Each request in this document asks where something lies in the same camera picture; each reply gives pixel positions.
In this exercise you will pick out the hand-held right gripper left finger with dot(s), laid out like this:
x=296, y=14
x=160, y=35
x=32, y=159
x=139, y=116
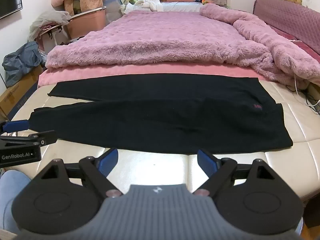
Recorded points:
x=108, y=160

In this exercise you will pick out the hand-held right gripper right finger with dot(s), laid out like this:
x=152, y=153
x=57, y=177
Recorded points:
x=207, y=162

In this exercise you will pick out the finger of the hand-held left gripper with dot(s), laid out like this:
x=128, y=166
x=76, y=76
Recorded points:
x=17, y=125
x=40, y=138

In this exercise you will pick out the black pants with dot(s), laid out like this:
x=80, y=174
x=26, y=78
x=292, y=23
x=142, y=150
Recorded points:
x=162, y=120

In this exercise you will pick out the cardboard box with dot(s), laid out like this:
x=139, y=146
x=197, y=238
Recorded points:
x=17, y=95

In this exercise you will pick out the person's blue jeans leg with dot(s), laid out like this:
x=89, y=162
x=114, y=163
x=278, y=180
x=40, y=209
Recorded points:
x=10, y=192

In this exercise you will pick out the grey-blue plastic bag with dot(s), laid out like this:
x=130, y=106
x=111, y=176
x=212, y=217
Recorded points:
x=22, y=60

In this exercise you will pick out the pink bed sheet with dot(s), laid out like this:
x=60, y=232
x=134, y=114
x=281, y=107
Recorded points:
x=100, y=71

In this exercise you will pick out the cream leather bench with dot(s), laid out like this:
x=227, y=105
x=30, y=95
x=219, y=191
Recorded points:
x=300, y=135

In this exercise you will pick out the grey sheer cloth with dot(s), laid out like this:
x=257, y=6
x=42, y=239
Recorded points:
x=50, y=17

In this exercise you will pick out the pink storage box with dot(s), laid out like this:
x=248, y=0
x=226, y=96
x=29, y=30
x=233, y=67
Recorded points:
x=87, y=23

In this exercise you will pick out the pink fuzzy blanket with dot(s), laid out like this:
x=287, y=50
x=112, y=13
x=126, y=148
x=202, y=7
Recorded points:
x=162, y=37

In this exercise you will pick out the beige patterned bag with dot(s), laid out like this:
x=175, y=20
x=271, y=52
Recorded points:
x=85, y=2

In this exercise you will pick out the blue striped cushion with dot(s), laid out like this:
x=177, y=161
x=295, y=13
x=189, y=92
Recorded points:
x=112, y=2

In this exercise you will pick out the white clothes pile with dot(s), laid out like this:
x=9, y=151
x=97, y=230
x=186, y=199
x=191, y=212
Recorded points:
x=150, y=3

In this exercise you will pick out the purple ribbed pillow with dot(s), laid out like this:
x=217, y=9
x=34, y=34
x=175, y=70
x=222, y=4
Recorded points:
x=287, y=17

